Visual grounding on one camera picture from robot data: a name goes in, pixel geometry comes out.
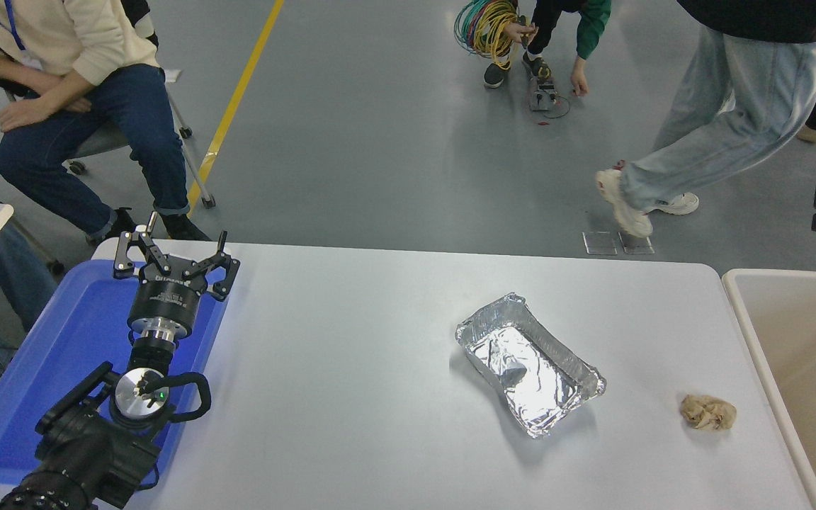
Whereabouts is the crinkled foil tray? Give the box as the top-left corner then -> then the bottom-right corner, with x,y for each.
455,293 -> 607,438

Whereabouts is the thin red black wire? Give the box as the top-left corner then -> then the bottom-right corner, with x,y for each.
530,96 -> 572,127

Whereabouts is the crumpled tan paper ball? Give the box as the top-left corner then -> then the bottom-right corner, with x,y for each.
679,395 -> 737,431

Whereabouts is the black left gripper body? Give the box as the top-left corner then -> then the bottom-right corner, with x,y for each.
127,272 -> 205,334

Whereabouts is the blue plastic tray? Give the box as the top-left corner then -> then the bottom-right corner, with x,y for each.
0,259 -> 230,486

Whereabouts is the yellow multicoloured cable coil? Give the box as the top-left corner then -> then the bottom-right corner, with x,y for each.
472,0 -> 522,61

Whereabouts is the black jacket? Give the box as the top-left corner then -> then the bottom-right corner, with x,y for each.
121,0 -> 159,49

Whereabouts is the clear floor plate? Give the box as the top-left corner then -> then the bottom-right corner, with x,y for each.
620,232 -> 655,256
583,232 -> 618,256

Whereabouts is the large pale bin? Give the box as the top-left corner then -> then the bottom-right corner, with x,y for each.
723,269 -> 816,510

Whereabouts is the small grey device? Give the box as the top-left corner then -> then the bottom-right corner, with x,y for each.
530,78 -> 559,113

